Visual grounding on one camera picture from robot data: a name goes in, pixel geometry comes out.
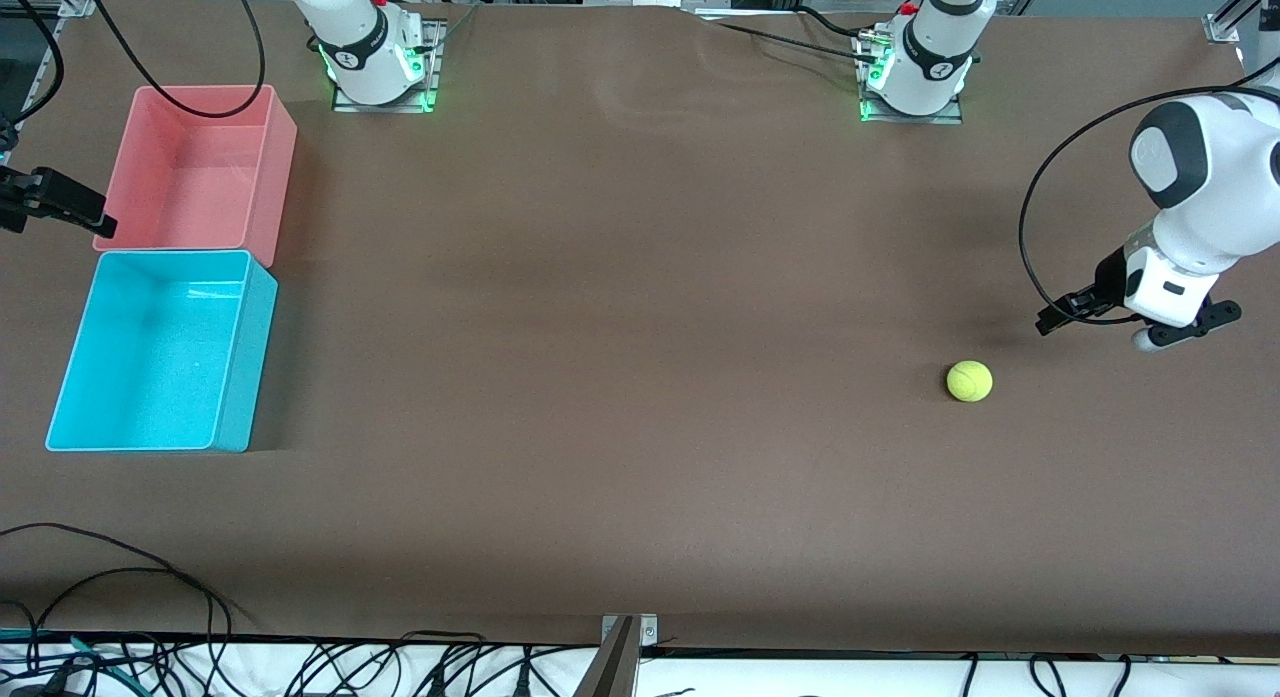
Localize yellow tennis ball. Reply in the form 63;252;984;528
946;360;994;404

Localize pink plastic bin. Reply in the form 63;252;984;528
93;84;298;269

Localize blue plastic bin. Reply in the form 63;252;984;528
45;249;279;454

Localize aluminium extrusion with plate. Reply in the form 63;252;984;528
1205;0;1263;44

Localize metal support bar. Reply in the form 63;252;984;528
572;617;641;697

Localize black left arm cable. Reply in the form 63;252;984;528
1018;85;1280;324

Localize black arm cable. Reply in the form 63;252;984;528
1018;85;1280;324
0;0;267;119

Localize aluminium frame rail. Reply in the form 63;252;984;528
0;15;63;163

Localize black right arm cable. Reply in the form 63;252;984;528
0;0;267;119

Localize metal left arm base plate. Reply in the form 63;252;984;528
858;27;964;126

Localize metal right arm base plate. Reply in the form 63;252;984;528
332;19;446;114

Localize black base cable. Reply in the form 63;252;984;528
700;15;873;62

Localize teal cable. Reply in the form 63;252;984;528
0;627;136;683

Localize grey metal bracket plate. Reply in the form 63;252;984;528
600;613;659;648

